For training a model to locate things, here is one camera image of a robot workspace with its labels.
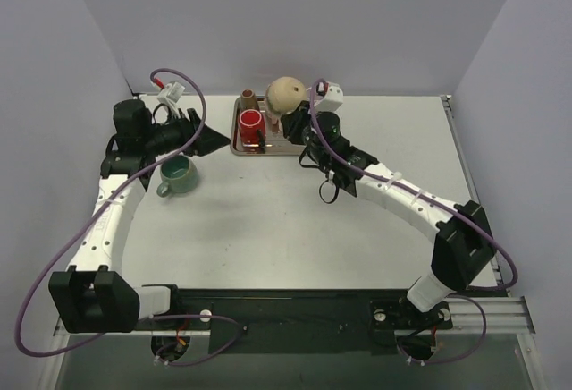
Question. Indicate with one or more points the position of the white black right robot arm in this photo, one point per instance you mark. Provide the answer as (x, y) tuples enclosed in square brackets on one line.
[(460, 234)]

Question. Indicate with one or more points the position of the silver metal tray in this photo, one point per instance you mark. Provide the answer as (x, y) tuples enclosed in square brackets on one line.
[(274, 143)]

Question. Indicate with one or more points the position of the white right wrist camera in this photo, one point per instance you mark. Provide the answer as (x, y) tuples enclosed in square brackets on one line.
[(328, 96)]

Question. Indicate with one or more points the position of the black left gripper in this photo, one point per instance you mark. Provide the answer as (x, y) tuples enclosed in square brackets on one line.
[(195, 127)]

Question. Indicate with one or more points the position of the pink faceted mug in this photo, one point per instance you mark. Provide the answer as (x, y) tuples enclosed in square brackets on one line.
[(272, 116)]

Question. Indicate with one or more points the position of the teal green round mug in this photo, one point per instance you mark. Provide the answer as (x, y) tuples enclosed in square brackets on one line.
[(179, 175)]

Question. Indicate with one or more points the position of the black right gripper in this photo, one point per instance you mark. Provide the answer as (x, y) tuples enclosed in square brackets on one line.
[(292, 122)]

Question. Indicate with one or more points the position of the red mug black handle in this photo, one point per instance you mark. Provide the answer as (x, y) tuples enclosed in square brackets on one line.
[(251, 125)]

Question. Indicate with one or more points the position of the beige round mug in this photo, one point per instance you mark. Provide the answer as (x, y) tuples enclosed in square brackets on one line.
[(285, 94)]

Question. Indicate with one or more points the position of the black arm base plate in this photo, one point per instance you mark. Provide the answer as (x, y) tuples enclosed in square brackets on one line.
[(269, 321)]

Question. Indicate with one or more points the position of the brown small mug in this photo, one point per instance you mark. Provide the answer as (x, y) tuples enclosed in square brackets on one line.
[(248, 100)]

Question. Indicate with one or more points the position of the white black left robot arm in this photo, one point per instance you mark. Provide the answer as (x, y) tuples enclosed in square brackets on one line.
[(90, 295)]

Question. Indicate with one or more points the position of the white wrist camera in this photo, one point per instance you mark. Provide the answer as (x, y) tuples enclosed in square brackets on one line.
[(170, 94), (328, 96)]

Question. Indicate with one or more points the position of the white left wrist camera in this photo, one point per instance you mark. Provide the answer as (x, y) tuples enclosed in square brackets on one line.
[(170, 94)]

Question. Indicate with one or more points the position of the aluminium front rail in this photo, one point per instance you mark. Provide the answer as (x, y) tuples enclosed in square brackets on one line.
[(470, 312)]

